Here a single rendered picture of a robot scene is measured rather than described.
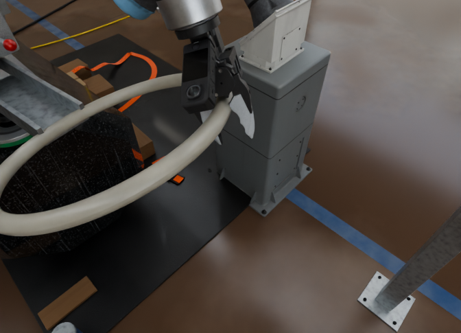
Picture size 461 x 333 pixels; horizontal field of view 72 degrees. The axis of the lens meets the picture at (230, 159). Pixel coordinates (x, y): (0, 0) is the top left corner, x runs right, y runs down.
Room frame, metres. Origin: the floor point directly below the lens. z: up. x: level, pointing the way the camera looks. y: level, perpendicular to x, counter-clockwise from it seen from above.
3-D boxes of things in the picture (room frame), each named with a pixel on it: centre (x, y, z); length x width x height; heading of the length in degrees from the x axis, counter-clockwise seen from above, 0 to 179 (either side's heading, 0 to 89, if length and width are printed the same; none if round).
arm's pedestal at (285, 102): (1.35, -0.19, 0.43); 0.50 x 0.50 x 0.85; 46
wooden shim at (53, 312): (0.52, 0.77, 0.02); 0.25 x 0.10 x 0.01; 136
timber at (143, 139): (1.56, 0.66, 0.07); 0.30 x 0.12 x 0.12; 44
